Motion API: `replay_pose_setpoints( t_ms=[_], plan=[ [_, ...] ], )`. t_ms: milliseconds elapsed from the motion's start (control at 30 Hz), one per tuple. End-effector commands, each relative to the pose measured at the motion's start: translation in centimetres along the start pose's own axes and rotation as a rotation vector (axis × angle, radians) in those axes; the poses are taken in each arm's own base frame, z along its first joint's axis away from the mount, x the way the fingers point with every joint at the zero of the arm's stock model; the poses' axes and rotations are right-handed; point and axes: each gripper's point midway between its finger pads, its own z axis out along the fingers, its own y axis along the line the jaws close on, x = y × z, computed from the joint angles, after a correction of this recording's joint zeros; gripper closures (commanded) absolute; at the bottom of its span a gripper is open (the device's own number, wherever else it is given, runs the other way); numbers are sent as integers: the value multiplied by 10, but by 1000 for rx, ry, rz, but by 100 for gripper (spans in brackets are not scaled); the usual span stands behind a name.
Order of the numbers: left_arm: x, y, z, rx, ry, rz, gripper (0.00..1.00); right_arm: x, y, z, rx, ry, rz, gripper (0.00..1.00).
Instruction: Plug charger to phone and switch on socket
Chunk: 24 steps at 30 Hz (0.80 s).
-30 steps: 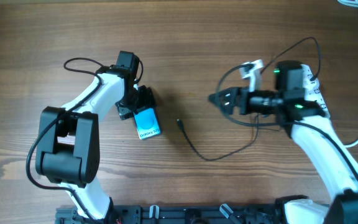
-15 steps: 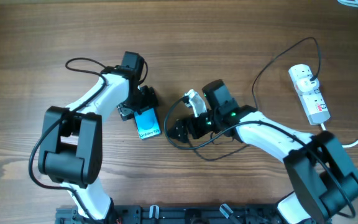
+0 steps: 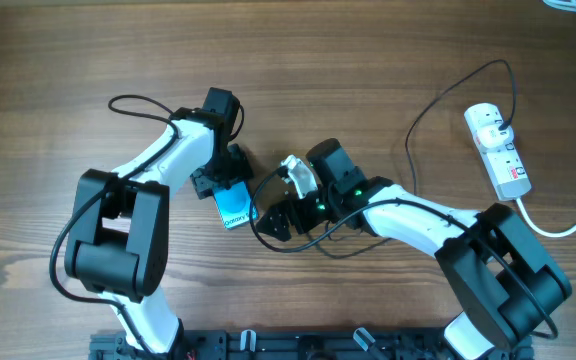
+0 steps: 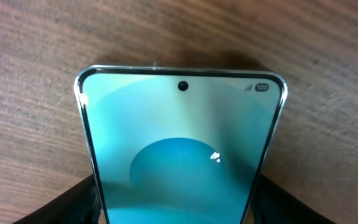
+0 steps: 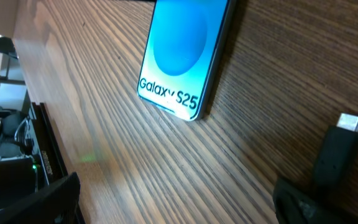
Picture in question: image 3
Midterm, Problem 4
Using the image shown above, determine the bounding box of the blue Galaxy smartphone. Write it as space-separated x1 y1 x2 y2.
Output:
214 181 258 230

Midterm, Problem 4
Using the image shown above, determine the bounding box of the black USB charger cable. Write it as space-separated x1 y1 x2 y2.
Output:
312 59 518 260

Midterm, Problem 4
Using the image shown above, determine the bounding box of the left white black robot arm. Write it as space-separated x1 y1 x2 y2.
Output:
49 88 257 359

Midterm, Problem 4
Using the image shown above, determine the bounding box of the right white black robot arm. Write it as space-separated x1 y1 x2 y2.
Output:
250 138 572 359

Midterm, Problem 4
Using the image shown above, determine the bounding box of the white charger plug adapter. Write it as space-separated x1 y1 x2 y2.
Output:
473 124 514 153

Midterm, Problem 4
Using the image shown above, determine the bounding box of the white power strip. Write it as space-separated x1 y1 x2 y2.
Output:
464 103 532 201

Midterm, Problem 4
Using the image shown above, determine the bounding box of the black mounting rail base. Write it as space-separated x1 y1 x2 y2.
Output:
88 327 534 360

